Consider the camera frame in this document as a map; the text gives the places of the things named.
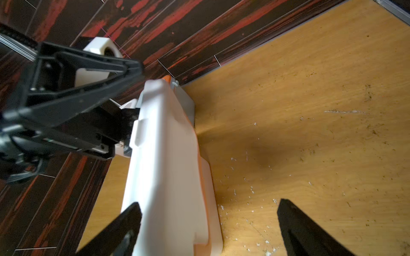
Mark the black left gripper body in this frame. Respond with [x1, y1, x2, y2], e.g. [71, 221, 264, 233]
[1, 125, 48, 184]

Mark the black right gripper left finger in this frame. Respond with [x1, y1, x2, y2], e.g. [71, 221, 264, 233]
[76, 202, 142, 256]

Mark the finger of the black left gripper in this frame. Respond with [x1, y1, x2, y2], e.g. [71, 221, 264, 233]
[43, 105, 139, 160]
[2, 42, 144, 128]

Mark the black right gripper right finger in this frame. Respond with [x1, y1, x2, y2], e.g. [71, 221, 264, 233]
[277, 199, 353, 256]

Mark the white pink first aid box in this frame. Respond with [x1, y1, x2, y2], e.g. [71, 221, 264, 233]
[122, 79, 223, 256]

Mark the white orange handled box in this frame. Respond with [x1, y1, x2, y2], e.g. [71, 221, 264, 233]
[162, 75, 195, 127]

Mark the aluminium frame rail right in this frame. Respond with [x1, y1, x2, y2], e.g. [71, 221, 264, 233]
[374, 0, 410, 25]

